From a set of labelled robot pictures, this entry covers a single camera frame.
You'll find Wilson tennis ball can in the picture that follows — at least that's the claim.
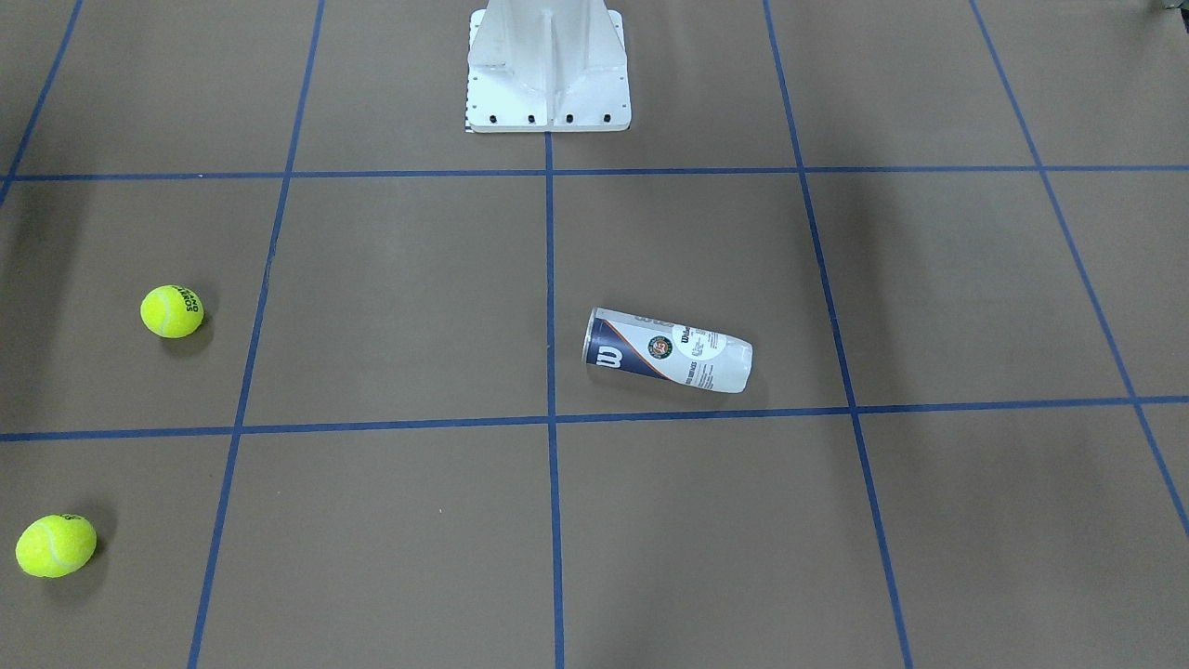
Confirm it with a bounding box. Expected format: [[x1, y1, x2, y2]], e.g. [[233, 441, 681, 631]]
[[583, 308, 754, 395]]

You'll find tennis ball with Roland Garros print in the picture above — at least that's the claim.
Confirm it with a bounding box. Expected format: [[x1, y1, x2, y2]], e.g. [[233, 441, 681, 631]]
[[139, 284, 205, 339]]

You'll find tennis ball with Wilson print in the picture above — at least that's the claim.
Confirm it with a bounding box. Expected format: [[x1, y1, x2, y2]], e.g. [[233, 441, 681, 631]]
[[14, 515, 97, 579]]

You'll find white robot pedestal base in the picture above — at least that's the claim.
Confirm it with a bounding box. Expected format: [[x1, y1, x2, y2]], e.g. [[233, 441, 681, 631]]
[[464, 1, 633, 133]]

